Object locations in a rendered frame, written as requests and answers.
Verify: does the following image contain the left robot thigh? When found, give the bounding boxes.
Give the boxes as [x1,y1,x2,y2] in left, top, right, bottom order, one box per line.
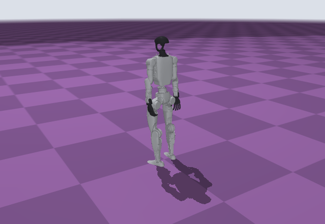
[147,97,163,138]

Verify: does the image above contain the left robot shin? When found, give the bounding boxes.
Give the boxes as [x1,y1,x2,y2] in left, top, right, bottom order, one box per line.
[151,131,162,162]

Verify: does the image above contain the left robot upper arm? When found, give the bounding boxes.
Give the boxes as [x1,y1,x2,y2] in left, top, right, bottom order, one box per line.
[146,57,156,84]

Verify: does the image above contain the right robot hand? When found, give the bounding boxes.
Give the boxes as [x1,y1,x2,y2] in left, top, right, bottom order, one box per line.
[171,92,181,111]

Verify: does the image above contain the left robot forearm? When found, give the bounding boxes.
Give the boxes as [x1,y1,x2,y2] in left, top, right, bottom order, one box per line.
[145,79,152,103]

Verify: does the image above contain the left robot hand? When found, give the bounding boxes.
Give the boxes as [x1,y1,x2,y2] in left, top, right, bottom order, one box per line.
[146,99,158,117]

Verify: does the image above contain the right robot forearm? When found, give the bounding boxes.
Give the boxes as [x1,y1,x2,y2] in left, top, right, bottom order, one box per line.
[172,78,179,97]

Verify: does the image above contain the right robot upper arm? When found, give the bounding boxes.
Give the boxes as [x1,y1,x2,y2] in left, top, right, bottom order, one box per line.
[171,56,178,80]

